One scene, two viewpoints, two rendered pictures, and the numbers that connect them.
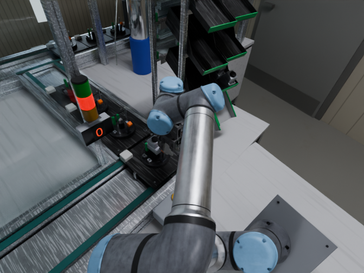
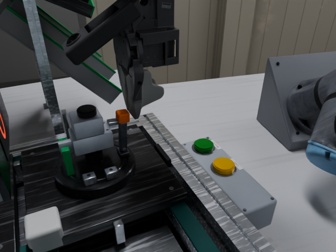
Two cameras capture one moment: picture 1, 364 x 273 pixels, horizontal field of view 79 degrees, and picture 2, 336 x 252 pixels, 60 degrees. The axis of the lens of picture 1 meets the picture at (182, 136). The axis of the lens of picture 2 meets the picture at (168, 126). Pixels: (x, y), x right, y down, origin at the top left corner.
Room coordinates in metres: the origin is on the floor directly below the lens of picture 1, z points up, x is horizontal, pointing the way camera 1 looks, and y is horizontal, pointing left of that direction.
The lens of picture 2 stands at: (0.37, 0.43, 1.31)
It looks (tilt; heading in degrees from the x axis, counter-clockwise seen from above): 32 degrees down; 295
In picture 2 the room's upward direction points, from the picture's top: straight up
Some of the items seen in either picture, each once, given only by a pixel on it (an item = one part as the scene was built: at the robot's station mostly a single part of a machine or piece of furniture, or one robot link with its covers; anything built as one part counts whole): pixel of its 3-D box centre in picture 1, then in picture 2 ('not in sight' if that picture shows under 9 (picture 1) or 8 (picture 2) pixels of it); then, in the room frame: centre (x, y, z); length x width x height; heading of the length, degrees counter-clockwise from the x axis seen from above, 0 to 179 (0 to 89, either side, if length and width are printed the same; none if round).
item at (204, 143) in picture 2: not in sight; (203, 147); (0.51, -0.04, 0.96); 0.04 x 0.04 x 0.02
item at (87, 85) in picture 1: (81, 87); not in sight; (0.58, 0.33, 1.38); 0.05 x 0.05 x 0.05
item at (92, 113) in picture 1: (89, 111); not in sight; (0.58, 0.33, 1.28); 0.05 x 0.05 x 0.05
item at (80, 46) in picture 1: (65, 41); not in sight; (1.72, 0.98, 1.01); 0.24 x 0.24 x 0.13; 51
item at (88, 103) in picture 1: (85, 99); not in sight; (0.58, 0.33, 1.33); 0.05 x 0.05 x 0.05
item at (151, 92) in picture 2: (168, 150); (147, 95); (0.58, 0.05, 1.10); 0.06 x 0.03 x 0.09; 51
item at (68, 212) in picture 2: (155, 157); (97, 173); (0.66, 0.12, 0.96); 0.24 x 0.24 x 0.02; 51
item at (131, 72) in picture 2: (163, 141); (133, 72); (0.59, 0.07, 1.15); 0.05 x 0.02 x 0.09; 141
